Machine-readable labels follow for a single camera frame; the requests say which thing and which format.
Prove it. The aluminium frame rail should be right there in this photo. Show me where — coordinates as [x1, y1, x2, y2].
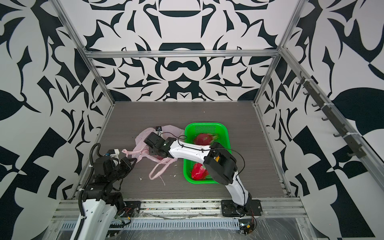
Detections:
[85, 50, 278, 59]

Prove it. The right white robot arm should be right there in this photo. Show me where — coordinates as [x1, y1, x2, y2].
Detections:
[144, 133, 252, 215]

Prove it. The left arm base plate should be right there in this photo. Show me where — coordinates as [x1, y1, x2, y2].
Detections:
[117, 201, 142, 218]

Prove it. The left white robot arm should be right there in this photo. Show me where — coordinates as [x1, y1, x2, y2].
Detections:
[71, 143, 138, 240]

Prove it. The red dragon fruit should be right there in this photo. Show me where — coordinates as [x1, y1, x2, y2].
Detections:
[193, 133, 219, 146]

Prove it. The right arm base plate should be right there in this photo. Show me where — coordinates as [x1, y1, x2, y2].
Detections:
[221, 199, 263, 218]

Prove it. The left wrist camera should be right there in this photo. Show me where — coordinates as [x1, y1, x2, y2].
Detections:
[106, 149, 120, 160]

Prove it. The small circuit board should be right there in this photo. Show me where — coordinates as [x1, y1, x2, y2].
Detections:
[239, 218, 257, 235]

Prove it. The white slotted cable duct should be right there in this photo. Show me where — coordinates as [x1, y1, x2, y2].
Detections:
[111, 219, 240, 231]

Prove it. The pink plastic bag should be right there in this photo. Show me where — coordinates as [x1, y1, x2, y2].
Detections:
[122, 125, 184, 180]

